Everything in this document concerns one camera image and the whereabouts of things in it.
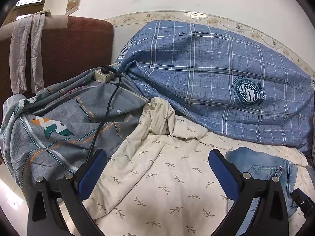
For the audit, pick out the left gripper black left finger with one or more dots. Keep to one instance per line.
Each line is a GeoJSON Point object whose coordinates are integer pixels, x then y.
{"type": "Point", "coordinates": [45, 216]}

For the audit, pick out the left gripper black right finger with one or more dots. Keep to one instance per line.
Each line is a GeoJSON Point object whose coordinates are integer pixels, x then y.
{"type": "Point", "coordinates": [270, 217]}

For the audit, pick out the light blue denim jeans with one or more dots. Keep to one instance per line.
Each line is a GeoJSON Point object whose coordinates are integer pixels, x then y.
{"type": "Point", "coordinates": [264, 167]}

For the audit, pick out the grey patterned blanket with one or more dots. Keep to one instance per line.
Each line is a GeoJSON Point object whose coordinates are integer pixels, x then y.
{"type": "Point", "coordinates": [53, 133]}

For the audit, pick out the cream leaf-print bedsheet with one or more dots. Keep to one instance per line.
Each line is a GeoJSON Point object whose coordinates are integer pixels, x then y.
{"type": "Point", "coordinates": [159, 181]}

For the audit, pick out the blue plaid pillow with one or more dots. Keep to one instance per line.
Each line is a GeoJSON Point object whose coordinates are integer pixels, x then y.
{"type": "Point", "coordinates": [226, 82]}

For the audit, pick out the white power strip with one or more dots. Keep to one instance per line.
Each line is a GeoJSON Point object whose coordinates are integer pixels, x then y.
{"type": "Point", "coordinates": [106, 73]}

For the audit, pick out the dark red headboard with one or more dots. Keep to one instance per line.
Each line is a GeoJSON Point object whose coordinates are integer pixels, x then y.
{"type": "Point", "coordinates": [69, 46]}

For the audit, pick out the grey cloth on headboard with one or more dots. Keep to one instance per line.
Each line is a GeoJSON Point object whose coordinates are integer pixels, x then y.
{"type": "Point", "coordinates": [26, 33]}

